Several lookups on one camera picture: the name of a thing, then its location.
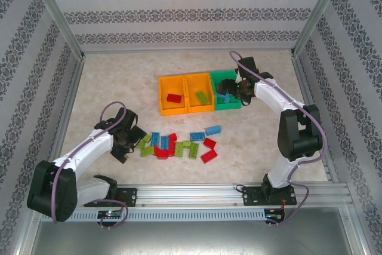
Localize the aluminium mounting beam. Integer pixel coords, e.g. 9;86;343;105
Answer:
29;183;352;210

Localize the grey metal sheet panel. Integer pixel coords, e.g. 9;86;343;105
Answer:
28;220;366;255

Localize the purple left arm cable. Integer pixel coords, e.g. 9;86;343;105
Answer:
51;102;129;229

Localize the aluminium cross rail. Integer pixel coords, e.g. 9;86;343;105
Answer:
82;48;296;56

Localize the aluminium frame post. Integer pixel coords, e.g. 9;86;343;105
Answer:
24;0;87;60
291;0;349;59

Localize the yellow plastic bin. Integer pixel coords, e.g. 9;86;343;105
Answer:
158;75;189;117
183;72;216;115

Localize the green plastic bin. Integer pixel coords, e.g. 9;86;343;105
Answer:
210;69;242;111

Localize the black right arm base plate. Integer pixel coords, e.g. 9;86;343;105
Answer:
242;186;298;207

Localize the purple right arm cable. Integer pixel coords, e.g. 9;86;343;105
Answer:
229;51;326;229

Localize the aluminium side rail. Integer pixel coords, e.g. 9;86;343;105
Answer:
44;56;87;178
289;53;341;184

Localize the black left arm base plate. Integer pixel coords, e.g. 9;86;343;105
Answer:
85;188;138;208

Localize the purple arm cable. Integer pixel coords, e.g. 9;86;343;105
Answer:
229;51;326;229
51;102;129;229

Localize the slotted grey cable duct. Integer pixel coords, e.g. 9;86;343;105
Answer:
40;209;267;222

